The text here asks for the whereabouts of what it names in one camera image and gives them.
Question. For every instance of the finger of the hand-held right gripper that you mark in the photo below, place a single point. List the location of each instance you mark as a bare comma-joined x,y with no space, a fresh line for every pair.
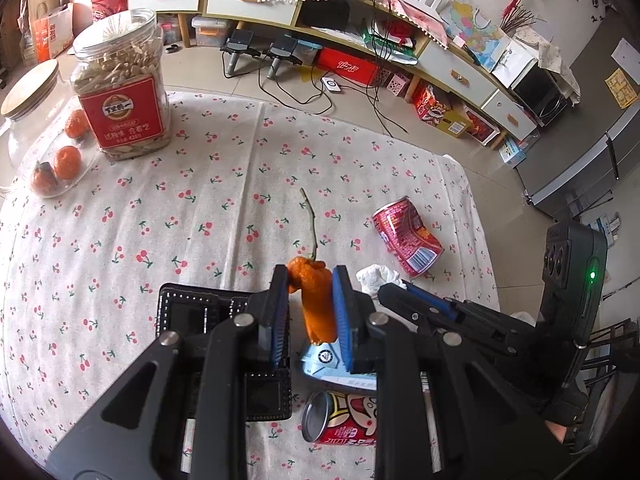
430,302
400,305

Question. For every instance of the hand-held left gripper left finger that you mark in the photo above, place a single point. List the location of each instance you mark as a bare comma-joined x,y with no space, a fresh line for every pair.
279,320

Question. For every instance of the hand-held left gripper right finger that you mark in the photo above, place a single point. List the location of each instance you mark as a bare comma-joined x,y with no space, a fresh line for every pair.
347,320

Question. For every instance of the orange dried pepper with stem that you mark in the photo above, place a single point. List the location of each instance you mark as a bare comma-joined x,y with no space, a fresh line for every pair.
315,305

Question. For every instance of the white tissue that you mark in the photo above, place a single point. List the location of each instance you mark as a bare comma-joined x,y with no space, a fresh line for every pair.
375,277

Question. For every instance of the light blue milk carton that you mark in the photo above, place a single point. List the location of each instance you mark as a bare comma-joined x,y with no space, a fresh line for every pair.
320,365

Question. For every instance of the dented dark red can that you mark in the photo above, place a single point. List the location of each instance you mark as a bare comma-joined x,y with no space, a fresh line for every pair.
405,240

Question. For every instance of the black plastic tray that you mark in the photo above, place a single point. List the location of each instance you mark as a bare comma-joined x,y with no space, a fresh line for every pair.
185,315

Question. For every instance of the red milk can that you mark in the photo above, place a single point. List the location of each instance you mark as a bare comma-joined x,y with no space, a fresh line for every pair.
345,415

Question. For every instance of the black chair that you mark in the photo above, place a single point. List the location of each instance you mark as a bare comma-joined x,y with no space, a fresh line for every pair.
617,340

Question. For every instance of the blue white carton stack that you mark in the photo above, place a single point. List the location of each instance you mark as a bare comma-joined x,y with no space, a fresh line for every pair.
609,224

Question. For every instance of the cherry print tablecloth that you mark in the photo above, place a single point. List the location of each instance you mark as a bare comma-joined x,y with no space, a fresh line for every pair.
200,220

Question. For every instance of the grey refrigerator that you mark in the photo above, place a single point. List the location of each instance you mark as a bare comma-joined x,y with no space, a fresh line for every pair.
575,160

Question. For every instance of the blue and white box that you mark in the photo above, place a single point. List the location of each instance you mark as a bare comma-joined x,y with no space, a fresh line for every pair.
514,151

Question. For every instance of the red gift box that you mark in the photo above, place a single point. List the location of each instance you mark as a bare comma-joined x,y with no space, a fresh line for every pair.
482,127

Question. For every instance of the yellow printed carton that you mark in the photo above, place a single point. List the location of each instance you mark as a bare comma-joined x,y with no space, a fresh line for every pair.
442,112

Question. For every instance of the black microwave oven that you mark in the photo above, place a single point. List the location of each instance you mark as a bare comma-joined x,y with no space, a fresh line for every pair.
542,95

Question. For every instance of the small pink patterned box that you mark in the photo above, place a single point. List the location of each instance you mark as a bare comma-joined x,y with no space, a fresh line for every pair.
396,84

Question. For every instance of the yellow paper note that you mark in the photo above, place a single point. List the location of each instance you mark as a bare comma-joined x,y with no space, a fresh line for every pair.
621,87

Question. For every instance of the wooden tv cabinet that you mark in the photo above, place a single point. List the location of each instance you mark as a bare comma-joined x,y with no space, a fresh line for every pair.
450,70

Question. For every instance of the flat red box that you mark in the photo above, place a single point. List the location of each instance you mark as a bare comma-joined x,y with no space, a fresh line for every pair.
350,65

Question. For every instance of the clear plastic fruit pack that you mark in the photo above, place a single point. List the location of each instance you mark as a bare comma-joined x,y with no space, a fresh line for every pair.
90,160

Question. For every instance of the green and white plastic bag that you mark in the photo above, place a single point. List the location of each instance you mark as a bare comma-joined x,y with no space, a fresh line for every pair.
390,50

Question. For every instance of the floral cloth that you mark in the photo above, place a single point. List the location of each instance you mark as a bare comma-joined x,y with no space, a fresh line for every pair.
550,55

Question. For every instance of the white paper bag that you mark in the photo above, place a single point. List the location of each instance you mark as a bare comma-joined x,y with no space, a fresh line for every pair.
515,60

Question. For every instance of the seed jar with red label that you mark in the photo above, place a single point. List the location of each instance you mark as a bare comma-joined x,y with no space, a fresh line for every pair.
125,110

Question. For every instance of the white paper sheet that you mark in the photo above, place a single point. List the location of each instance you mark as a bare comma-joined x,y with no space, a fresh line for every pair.
627,52

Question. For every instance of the orange tangerine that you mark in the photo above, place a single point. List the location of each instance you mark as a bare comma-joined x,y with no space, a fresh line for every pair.
44,177
76,124
66,162

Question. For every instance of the black handheld device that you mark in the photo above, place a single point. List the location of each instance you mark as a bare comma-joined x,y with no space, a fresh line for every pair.
282,50
240,45

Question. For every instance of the red cloth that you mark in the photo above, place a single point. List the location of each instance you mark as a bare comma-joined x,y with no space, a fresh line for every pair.
395,30

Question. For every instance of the map print paper bag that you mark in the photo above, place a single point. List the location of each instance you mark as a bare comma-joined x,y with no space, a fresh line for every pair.
475,30

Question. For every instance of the clear plastic storage box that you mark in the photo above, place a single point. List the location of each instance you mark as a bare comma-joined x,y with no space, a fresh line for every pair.
210,32

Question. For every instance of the bunch of dried twigs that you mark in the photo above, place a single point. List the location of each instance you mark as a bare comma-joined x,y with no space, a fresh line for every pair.
520,17

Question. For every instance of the black bag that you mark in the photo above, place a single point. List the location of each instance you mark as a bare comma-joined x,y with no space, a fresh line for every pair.
325,12

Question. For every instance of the glass jar with wooden lid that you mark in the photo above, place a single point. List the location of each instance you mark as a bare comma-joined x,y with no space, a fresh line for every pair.
30,90

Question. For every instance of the red plastic basket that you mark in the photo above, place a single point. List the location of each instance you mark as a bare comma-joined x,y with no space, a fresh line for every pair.
110,7

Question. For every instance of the brown cardboard box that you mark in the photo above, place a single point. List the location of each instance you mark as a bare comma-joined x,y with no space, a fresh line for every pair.
50,30

